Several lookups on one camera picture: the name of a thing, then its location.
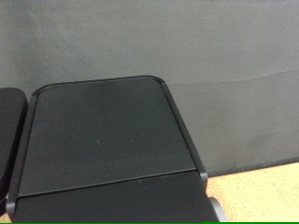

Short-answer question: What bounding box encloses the black Keurig coffee machine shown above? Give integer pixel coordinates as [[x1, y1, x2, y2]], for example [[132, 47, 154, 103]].
[[0, 75, 230, 223]]

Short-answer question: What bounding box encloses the grey partition panel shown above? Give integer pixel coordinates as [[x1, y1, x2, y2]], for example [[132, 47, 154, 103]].
[[0, 0, 299, 178]]

